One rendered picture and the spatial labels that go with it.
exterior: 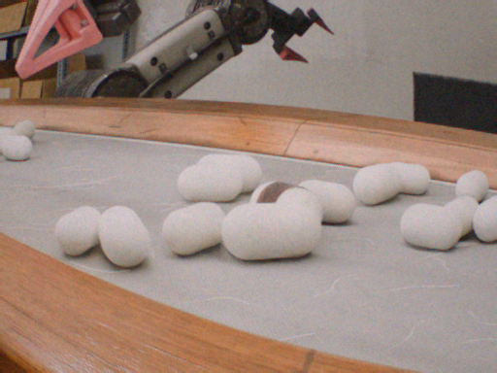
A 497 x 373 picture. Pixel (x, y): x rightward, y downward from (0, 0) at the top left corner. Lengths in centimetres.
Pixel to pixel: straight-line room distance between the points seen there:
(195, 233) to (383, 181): 13
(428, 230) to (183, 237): 10
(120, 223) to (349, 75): 240
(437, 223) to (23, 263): 17
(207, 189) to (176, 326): 24
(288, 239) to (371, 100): 234
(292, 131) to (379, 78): 206
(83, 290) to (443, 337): 11
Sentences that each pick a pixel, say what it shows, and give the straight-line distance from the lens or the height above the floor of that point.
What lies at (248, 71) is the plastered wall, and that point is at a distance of 289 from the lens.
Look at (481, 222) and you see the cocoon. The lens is 32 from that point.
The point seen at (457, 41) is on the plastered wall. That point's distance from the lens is 247.
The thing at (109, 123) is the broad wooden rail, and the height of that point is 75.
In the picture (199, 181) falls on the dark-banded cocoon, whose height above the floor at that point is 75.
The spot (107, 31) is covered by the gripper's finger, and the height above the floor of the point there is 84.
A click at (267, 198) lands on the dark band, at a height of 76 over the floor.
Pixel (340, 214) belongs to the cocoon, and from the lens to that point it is 35.
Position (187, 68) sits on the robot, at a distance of 110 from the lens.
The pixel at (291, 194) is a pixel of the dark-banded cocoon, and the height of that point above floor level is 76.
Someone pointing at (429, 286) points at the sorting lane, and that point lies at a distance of 26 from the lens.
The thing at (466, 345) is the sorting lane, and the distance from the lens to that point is 21.
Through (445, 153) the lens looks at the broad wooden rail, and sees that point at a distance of 48.
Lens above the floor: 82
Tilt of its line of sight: 11 degrees down
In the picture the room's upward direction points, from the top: straight up
